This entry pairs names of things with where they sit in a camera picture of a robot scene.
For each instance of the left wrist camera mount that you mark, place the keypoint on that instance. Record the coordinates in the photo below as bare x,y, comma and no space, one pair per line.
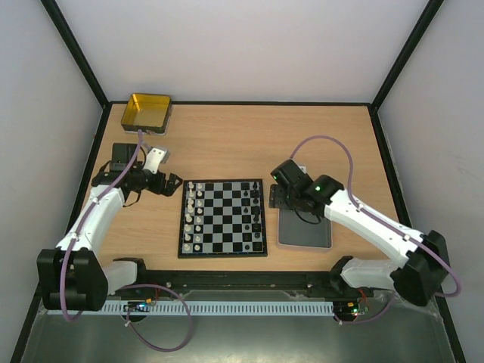
155,157

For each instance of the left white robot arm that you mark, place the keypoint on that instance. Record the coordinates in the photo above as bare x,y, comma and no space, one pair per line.
110,190

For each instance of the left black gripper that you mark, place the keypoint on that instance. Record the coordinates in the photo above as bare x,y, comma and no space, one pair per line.
170,188

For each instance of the black aluminium frame rail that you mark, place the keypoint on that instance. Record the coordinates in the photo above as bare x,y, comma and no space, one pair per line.
242,281

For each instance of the black and silver chessboard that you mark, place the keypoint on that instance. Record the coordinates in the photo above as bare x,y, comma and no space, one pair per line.
222,218

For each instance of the pink tin with chess pieces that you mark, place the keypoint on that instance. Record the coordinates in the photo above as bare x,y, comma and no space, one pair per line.
311,234

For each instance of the yellow square tin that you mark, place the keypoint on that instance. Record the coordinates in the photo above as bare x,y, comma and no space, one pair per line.
149,113

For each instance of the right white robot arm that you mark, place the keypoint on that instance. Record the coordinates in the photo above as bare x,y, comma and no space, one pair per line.
416,263

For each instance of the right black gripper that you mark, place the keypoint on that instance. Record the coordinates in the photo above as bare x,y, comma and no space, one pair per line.
277,196

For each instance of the grey slotted cable duct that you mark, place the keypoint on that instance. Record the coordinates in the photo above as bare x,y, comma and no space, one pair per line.
220,308

